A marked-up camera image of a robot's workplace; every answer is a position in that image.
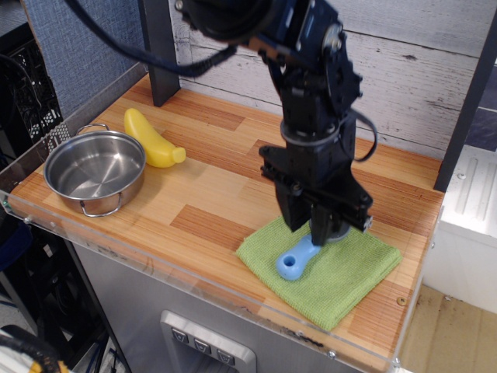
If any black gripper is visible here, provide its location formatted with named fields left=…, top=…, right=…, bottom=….
left=259, top=116, right=373, bottom=246

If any blue and grey scoop spoon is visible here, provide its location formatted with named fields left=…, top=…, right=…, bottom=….
left=276, top=225, right=351, bottom=281

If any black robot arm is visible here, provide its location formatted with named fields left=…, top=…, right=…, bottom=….
left=175, top=1, right=373, bottom=246

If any green folded cloth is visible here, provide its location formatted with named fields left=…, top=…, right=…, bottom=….
left=236, top=218, right=402, bottom=330

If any white ribbed appliance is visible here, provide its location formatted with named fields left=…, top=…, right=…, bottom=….
left=423, top=145, right=496, bottom=313

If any yellow plastic banana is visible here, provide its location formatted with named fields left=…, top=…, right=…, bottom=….
left=123, top=108, right=186, bottom=168

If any silver dispenser button panel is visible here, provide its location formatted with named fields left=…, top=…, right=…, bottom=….
left=160, top=310, right=257, bottom=372

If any stainless steel pot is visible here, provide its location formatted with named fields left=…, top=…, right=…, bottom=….
left=43, top=123, right=146, bottom=218

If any black plastic crate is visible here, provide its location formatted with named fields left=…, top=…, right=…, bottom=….
left=1, top=23, right=62, bottom=168

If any clear acrylic table guard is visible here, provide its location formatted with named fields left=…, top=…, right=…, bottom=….
left=1, top=66, right=443, bottom=372

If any yellow object at bottom left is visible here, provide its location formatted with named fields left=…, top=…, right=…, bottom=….
left=28, top=361, right=70, bottom=373

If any dark right frame post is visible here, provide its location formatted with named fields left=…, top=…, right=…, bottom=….
left=433, top=12, right=496, bottom=193

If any dark frame post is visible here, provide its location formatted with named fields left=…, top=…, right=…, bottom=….
left=138, top=0, right=180, bottom=107
left=433, top=12, right=496, bottom=193

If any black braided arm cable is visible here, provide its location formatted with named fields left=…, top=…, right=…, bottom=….
left=64, top=0, right=238, bottom=78

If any dark left frame post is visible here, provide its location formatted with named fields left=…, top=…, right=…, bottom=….
left=138, top=0, right=180, bottom=107

